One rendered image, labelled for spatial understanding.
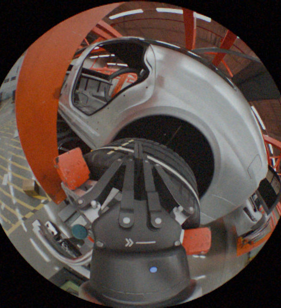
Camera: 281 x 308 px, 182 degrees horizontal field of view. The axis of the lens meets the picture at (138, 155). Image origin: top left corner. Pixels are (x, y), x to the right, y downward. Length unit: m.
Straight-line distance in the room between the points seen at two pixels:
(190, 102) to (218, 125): 0.18
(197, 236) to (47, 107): 0.55
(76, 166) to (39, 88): 0.26
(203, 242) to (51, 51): 0.60
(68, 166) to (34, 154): 0.22
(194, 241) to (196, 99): 0.53
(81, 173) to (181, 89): 0.52
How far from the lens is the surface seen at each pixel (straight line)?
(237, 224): 2.72
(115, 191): 0.19
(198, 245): 0.28
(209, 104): 0.50
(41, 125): 0.36
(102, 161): 0.21
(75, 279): 1.16
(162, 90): 0.49
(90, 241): 0.39
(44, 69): 0.33
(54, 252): 0.30
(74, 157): 0.24
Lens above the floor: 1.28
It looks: 32 degrees down
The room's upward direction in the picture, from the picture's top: 32 degrees clockwise
